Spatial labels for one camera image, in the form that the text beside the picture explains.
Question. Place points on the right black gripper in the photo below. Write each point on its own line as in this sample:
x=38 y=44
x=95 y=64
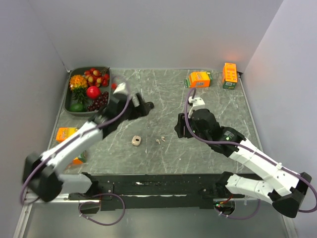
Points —
x=179 y=127

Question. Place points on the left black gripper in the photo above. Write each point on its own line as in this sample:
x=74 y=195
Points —
x=137 y=111

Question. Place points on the beige earbud charging case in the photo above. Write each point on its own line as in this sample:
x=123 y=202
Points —
x=136 y=140

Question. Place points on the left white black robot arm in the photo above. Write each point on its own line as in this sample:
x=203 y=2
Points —
x=43 y=173

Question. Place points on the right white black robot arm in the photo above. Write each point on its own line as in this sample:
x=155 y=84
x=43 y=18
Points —
x=284 y=189

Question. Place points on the orange box top centre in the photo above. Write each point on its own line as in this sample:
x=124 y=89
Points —
x=198 y=79

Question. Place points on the orange box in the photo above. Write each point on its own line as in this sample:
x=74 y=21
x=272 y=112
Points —
x=78 y=161
x=198 y=79
x=65 y=132

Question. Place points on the dark purple grape bunch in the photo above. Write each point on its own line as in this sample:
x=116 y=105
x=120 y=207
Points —
x=98 y=103

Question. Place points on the red toy apple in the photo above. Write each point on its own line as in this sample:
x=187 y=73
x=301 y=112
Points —
x=93 y=92

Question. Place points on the red yellow cherry bunch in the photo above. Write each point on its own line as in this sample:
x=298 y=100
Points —
x=98 y=77

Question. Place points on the green toy avocado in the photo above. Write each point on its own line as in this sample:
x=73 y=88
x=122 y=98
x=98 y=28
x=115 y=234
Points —
x=78 y=107

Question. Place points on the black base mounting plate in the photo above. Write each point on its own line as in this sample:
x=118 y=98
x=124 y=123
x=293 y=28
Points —
x=157 y=191

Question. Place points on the orange green carton upright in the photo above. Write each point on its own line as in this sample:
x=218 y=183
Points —
x=229 y=76

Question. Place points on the orange yellow toy pineapple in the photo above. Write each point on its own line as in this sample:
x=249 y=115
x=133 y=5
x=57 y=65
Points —
x=78 y=86

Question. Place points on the orange box lower left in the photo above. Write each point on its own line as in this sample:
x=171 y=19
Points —
x=78 y=161

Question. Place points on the orange box upper left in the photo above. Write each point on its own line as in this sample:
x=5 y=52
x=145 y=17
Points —
x=65 y=132

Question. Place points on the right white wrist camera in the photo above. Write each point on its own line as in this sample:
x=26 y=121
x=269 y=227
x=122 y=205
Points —
x=195 y=103

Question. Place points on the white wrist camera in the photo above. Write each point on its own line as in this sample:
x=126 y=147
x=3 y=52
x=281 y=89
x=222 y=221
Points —
x=124 y=89
x=195 y=103

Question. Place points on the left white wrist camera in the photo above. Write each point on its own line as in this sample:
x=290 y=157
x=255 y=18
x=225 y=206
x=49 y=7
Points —
x=124 y=89

